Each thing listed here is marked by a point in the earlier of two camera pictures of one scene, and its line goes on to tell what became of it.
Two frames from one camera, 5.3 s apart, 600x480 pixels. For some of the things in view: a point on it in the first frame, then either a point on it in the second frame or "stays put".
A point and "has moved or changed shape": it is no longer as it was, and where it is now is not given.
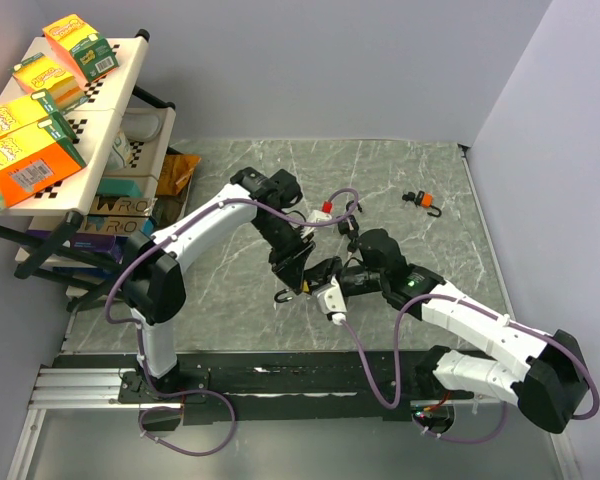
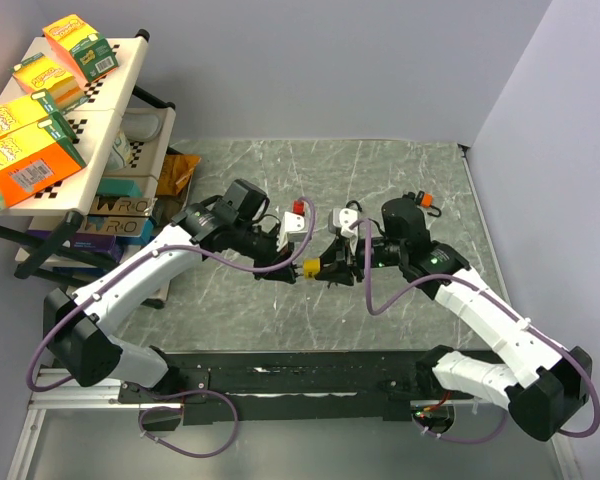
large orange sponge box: (26, 161) stays put
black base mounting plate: (277, 389) stays put
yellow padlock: (305, 288) has moved or changed shape
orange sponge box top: (84, 47) stays put
